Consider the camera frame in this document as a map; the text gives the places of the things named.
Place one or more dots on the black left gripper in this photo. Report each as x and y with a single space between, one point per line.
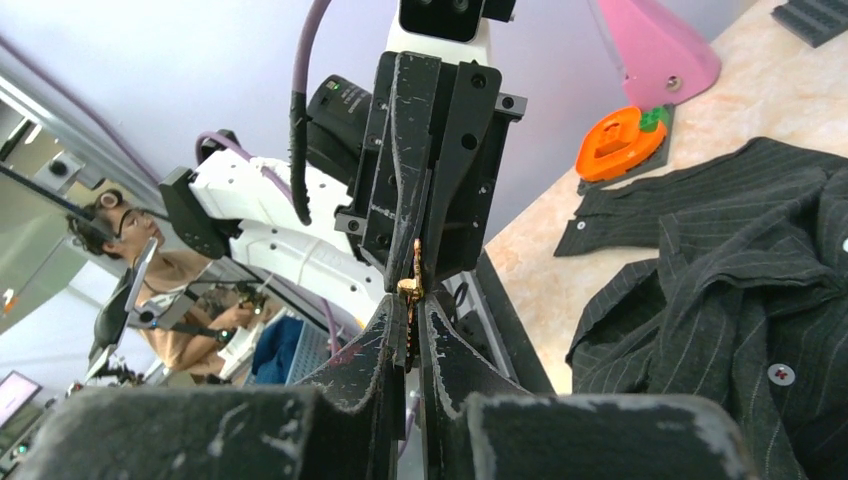
429 121

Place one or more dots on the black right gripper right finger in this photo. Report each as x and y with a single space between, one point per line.
480 425

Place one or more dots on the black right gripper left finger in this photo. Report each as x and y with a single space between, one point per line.
343 421

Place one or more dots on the gold brooch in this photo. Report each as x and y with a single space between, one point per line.
412 290

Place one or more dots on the dark pinstriped garment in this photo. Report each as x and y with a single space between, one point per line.
745 302

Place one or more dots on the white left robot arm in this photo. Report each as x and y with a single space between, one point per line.
238 206

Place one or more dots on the seated person background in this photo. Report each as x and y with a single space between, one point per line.
121 233

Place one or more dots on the orange curved toy track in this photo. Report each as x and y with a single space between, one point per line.
621 141

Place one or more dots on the pink toy ramp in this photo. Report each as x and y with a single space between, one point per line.
660 58

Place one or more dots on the grey square baseplate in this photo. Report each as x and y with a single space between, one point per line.
815 22

